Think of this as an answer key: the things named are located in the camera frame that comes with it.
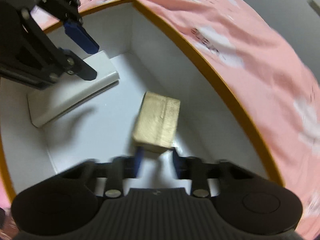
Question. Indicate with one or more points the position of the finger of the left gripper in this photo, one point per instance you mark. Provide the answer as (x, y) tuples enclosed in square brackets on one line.
[(80, 64), (66, 11)]

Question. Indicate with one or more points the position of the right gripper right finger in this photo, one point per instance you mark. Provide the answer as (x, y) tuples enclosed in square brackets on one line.
[(195, 170)]

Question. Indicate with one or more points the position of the white rectangular box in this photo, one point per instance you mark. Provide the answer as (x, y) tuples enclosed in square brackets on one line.
[(71, 91)]

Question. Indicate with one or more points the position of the pink cloud-print bedsheet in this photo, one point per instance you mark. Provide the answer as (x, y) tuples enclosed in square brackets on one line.
[(280, 93)]

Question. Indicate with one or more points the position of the gold rectangular box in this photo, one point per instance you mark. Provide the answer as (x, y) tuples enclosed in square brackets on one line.
[(156, 123)]

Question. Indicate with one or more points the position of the orange cardboard storage box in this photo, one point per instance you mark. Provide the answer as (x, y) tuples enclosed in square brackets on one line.
[(149, 55)]

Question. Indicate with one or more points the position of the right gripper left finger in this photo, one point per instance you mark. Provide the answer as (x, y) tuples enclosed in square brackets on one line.
[(119, 169)]

